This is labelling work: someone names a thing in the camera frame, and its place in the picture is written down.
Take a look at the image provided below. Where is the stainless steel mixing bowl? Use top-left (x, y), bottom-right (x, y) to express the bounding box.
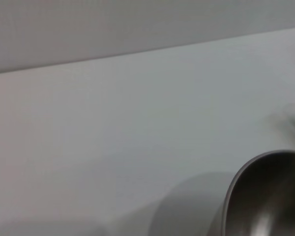
top-left (222, 149), bottom-right (295, 236)

